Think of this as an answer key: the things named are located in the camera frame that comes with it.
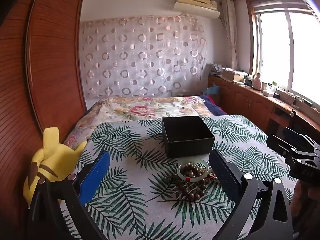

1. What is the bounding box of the wooden framed window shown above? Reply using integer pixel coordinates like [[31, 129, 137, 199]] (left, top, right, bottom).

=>
[[246, 0, 320, 110]]

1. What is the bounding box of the pale green jade bangle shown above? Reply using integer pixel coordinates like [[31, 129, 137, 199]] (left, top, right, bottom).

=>
[[177, 162, 209, 180]]

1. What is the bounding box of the yellow plush toy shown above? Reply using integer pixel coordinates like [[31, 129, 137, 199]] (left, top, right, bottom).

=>
[[23, 127, 88, 209]]

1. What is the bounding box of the green leaf print tablecloth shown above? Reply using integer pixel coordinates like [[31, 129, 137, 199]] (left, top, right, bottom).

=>
[[56, 115, 299, 240]]

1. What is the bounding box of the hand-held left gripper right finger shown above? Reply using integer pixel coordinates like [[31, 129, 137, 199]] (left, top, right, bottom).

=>
[[209, 149, 293, 240]]

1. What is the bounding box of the pink kettle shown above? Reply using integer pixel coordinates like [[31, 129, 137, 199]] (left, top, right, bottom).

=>
[[252, 73, 262, 89]]

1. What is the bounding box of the white container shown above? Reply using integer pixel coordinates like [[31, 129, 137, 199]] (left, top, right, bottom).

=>
[[261, 81, 275, 98]]

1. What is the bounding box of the sheer circle pattern curtain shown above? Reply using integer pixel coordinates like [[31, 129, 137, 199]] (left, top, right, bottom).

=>
[[80, 15, 208, 99]]

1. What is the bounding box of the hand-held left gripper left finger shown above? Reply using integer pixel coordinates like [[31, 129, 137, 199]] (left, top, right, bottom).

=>
[[27, 151, 111, 240]]

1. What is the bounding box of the small dark wooden bead bracelet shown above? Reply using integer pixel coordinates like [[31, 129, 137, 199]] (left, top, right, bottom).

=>
[[180, 163, 206, 178]]

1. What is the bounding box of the blue bag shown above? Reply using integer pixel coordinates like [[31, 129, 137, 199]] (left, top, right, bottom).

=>
[[202, 84, 222, 96]]

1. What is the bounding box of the floral bed blanket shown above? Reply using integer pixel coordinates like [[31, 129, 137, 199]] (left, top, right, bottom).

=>
[[64, 96, 227, 145]]

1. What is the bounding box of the black square box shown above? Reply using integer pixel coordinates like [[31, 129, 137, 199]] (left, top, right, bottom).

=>
[[162, 116, 215, 158]]

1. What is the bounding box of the large brown wooden bead bracelet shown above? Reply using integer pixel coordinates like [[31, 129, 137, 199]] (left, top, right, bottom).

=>
[[172, 176, 206, 202]]

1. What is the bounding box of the person's right hand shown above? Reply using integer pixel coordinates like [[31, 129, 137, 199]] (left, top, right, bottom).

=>
[[292, 180, 320, 233]]

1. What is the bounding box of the red string bracelet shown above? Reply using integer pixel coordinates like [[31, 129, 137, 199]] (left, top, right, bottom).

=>
[[204, 172, 218, 183]]

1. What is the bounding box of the crumpled printed bag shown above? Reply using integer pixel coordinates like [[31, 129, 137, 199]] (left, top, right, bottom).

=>
[[209, 62, 233, 75]]

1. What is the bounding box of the dark blue blanket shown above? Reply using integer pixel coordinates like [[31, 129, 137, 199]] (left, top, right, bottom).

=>
[[200, 95, 228, 117]]

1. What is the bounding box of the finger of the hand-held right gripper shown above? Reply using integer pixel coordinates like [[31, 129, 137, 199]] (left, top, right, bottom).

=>
[[266, 135, 313, 157], [282, 127, 320, 147]]

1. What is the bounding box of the long wooden cabinet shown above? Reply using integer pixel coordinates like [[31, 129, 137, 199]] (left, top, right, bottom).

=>
[[207, 75, 320, 140]]

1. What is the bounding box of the white air deflector panel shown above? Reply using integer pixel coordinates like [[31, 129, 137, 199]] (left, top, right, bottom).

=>
[[174, 2, 221, 19]]

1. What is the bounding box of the cardboard box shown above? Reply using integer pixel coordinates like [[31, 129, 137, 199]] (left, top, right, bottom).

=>
[[222, 69, 248, 83]]

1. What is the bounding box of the pale window curtain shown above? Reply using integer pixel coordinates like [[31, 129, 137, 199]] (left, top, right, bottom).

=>
[[221, 0, 240, 72]]

